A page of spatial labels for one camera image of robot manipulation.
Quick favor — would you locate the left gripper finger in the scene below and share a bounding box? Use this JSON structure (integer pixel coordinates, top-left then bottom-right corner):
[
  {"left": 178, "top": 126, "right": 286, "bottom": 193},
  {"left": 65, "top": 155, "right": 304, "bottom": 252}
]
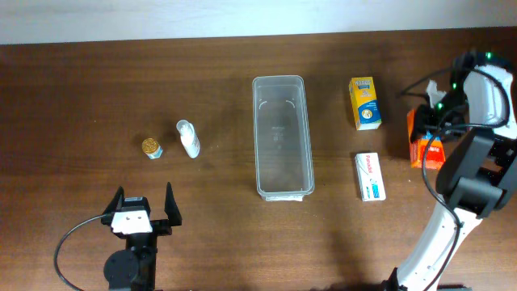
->
[
  {"left": 164, "top": 182, "right": 183, "bottom": 226},
  {"left": 103, "top": 186, "right": 124, "bottom": 214}
]

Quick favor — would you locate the orange medicine box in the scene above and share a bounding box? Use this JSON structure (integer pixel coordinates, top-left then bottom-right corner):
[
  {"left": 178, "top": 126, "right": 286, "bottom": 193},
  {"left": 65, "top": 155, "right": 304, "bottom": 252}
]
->
[{"left": 406, "top": 109, "right": 446, "bottom": 170}]

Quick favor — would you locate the yellow blue medicine box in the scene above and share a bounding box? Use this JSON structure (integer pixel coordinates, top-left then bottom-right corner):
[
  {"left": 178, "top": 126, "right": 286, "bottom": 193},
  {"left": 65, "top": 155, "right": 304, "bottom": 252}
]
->
[{"left": 348, "top": 77, "right": 382, "bottom": 131}]

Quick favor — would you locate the white Panadol box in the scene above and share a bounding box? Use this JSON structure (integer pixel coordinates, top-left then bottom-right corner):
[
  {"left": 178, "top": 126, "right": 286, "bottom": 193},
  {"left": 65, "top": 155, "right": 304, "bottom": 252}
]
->
[{"left": 355, "top": 152, "right": 386, "bottom": 202}]

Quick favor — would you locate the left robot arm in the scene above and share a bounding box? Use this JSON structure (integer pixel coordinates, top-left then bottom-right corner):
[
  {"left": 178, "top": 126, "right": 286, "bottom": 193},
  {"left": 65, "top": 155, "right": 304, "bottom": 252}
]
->
[{"left": 101, "top": 184, "right": 183, "bottom": 291}]

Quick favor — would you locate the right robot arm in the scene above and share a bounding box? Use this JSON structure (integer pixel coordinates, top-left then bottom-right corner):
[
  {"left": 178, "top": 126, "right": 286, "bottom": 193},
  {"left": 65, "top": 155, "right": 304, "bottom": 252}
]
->
[{"left": 380, "top": 50, "right": 516, "bottom": 290}]

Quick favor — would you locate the clear plastic container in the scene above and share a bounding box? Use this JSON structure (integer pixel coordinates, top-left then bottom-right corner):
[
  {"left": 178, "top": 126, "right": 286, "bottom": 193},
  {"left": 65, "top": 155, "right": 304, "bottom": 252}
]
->
[{"left": 252, "top": 75, "right": 315, "bottom": 202}]

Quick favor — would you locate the small gold-lidded balm jar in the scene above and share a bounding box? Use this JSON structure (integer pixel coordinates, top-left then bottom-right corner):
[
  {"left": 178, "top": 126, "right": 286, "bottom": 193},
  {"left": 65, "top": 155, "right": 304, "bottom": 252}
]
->
[{"left": 141, "top": 137, "right": 162, "bottom": 159}]

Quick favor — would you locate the white spray bottle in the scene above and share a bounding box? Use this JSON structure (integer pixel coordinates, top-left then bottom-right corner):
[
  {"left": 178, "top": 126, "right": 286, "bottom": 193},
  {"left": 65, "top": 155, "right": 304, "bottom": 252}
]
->
[{"left": 176, "top": 120, "right": 200, "bottom": 158}]

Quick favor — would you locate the left black cable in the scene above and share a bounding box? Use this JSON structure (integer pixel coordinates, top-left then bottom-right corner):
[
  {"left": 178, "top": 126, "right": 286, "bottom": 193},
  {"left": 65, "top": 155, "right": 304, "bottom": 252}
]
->
[{"left": 53, "top": 214, "right": 112, "bottom": 291}]

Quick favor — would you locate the black cable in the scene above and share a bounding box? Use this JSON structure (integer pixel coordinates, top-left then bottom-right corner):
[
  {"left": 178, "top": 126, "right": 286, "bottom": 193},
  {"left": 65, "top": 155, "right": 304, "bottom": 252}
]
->
[
  {"left": 53, "top": 214, "right": 112, "bottom": 291},
  {"left": 396, "top": 66, "right": 511, "bottom": 291}
]

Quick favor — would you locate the right black cable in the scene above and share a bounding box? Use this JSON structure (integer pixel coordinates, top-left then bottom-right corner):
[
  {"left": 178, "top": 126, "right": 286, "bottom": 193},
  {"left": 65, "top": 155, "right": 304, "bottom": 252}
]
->
[{"left": 396, "top": 66, "right": 511, "bottom": 291}]

